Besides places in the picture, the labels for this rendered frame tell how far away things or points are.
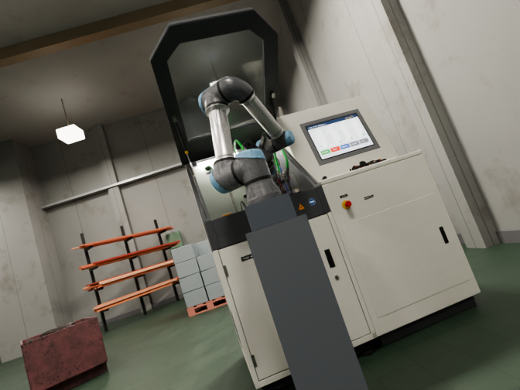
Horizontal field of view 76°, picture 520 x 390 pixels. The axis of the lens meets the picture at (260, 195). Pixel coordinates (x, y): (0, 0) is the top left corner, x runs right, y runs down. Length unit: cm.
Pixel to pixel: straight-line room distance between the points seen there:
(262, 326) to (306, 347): 59
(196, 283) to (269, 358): 389
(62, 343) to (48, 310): 628
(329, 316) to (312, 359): 16
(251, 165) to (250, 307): 81
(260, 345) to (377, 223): 94
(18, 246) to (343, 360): 988
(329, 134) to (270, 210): 123
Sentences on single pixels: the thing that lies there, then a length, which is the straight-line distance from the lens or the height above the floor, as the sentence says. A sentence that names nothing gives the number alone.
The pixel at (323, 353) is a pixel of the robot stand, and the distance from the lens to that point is 131.
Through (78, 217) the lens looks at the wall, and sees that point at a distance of 1085.
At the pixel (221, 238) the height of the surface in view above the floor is 84.
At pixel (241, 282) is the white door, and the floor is 59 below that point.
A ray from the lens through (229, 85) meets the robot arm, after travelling 158.
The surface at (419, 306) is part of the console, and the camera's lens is 215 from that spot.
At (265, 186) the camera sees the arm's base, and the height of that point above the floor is 95.
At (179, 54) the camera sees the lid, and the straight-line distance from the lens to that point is 202.
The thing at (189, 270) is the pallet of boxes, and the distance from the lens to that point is 566.
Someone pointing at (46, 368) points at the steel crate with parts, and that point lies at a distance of 406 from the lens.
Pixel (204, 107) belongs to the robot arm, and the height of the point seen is 144.
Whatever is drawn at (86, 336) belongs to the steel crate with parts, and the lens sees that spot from 408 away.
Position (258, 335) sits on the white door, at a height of 31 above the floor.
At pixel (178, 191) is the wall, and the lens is 997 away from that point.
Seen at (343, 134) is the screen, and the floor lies 128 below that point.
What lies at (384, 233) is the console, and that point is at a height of 58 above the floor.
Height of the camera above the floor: 75
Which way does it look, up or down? 8 degrees up
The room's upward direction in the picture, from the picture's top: 19 degrees counter-clockwise
